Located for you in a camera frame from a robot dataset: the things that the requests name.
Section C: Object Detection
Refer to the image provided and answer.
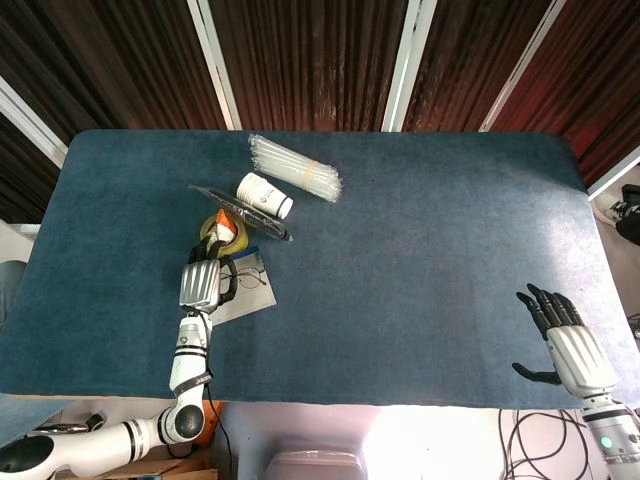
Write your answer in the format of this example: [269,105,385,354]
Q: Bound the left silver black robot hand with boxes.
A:
[178,238,240,314]

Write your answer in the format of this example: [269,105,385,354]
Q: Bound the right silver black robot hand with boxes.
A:
[511,282,619,401]

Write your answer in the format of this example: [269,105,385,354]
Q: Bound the black rimmed eyeglasses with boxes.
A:
[219,266,269,292]

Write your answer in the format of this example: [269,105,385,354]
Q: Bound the blue glasses case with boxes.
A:
[211,250,278,327]

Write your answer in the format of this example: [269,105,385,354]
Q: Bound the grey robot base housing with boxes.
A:
[263,446,369,480]

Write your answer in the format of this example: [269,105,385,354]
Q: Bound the orange white crumpled wrapper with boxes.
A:
[206,209,238,251]

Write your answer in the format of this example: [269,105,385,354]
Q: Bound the yellow tape roll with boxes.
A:
[199,213,252,259]

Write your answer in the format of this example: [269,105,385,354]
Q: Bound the black item in clear bag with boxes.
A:
[187,184,294,244]

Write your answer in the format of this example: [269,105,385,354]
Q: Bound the white paper cup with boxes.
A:
[235,171,295,220]

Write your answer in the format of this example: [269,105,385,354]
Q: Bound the white shoe beside partition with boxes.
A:
[594,191,627,224]

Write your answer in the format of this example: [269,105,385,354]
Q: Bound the bundle of wrapped clear straws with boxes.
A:
[247,132,344,205]

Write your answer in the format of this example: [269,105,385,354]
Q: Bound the blue table cloth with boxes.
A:
[0,129,640,411]

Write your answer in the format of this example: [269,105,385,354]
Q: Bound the dark brown pleated curtain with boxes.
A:
[0,0,640,224]

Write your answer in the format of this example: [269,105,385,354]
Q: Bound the black floor cables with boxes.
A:
[496,407,602,480]

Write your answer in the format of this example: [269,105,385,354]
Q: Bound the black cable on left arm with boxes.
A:
[196,309,232,454]

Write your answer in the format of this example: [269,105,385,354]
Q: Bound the white partition frame post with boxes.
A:
[0,74,69,154]
[381,0,427,133]
[479,0,569,133]
[586,153,640,202]
[186,0,244,132]

